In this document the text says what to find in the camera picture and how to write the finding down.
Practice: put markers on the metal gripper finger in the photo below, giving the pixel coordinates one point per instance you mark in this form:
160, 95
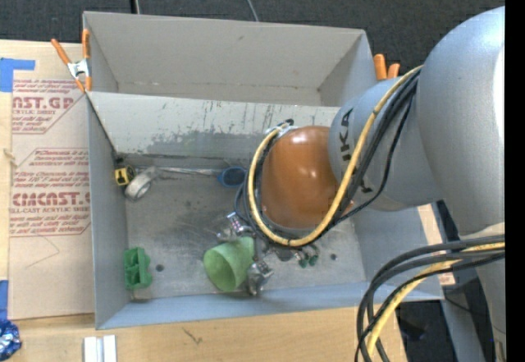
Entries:
258, 275
234, 223

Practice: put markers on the pale green cup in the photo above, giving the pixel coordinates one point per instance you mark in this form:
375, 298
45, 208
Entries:
225, 266

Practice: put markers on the blue and clear plastic tool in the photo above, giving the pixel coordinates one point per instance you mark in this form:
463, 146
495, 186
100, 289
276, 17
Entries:
232, 176

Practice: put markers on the grey metal bin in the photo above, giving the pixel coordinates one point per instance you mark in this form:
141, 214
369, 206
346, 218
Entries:
184, 225

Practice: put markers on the grey tape roll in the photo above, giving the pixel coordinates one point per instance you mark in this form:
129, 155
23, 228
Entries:
138, 186

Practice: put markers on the green plastic block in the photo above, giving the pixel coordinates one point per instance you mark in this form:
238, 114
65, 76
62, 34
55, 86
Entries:
137, 269

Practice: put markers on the yellow and black small tool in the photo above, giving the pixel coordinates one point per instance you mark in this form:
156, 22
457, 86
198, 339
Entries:
122, 176

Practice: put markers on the brown cardboard board red print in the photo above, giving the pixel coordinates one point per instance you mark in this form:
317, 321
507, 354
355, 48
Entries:
45, 188

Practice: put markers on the blue shiny crumpled wrapper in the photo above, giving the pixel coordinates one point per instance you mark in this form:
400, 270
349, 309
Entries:
8, 337

